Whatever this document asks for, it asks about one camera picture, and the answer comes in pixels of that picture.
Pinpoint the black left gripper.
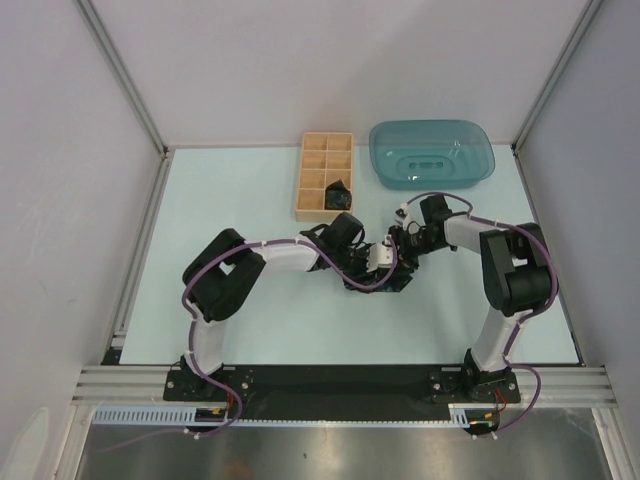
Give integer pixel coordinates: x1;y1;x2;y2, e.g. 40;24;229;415
332;243;379;291

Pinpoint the blue yellow patterned tie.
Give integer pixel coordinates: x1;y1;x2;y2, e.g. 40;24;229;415
343;265;414;294

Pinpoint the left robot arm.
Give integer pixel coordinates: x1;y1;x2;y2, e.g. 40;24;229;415
181;213;400;400

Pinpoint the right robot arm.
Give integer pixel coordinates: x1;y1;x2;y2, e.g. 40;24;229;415
388;192;559;402

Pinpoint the rolled dark green tie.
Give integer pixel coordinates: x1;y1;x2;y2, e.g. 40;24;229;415
324;179;352;211

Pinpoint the teal plastic basin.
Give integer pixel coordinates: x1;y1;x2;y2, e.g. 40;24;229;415
369;120;495;191

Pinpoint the wooden compartment organizer box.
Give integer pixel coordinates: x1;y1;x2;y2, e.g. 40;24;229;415
294;131;355;223

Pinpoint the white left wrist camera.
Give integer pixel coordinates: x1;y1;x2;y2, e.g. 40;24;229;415
367;236;397;272

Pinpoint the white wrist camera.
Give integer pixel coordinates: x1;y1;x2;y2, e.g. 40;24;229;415
367;236;397;272
394;203;415;230

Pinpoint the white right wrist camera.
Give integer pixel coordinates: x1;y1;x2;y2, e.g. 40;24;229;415
394;203;415;230

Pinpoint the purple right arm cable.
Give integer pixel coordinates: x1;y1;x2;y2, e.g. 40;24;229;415
399;192;559;441

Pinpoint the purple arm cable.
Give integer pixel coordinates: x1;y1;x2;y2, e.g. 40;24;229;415
399;192;559;441
103;234;399;451

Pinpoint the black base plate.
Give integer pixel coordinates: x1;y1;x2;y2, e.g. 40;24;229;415
163;363;521;422

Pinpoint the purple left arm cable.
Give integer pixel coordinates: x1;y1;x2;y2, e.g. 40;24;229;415
103;234;399;451

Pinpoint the aluminium front rail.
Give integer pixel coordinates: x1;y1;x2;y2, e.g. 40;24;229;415
73;365;617;408

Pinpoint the light blue cable duct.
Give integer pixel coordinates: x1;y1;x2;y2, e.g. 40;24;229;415
93;406;228;426

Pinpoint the aluminium frame post right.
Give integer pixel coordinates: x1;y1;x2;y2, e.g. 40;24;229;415
511;0;605;157

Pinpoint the aluminium frame rail left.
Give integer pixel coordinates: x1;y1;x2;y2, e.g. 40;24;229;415
74;0;171;156

